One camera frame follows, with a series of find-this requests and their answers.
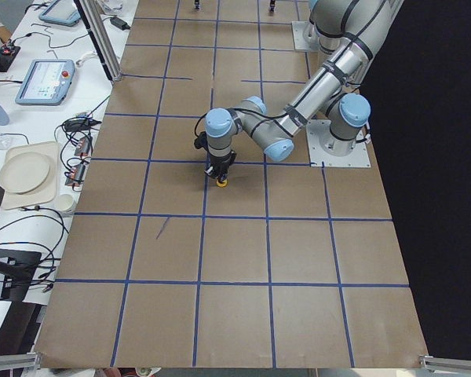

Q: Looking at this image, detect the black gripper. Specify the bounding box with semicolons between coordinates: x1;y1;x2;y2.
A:
204;151;236;181

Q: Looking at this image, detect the yellow push button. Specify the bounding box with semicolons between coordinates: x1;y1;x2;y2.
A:
215;179;228;188

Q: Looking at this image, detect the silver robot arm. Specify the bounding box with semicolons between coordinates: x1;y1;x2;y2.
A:
302;0;328;53
194;0;402;187

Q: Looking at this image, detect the brown paper table cover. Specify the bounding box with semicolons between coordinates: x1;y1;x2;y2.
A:
35;1;426;368

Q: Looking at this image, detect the white paper cup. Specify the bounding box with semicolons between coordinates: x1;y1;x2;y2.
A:
53;194;77;216

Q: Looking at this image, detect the beige tray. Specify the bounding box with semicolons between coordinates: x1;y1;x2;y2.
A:
0;141;60;210

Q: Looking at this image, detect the black power adapter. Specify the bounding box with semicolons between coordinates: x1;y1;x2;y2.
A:
110;16;130;31

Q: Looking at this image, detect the beige round plate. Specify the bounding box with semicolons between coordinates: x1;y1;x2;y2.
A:
0;152;50;193

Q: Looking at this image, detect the teach pendant tablet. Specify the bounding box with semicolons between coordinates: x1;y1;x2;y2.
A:
15;59;75;106
38;0;80;26

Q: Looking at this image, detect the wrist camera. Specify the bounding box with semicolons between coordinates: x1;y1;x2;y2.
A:
194;131;208;151

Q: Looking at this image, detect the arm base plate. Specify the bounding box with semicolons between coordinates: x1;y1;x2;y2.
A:
291;21;319;52
305;119;371;168

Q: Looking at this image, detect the aluminium frame post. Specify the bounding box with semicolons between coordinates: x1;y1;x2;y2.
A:
74;0;122;82

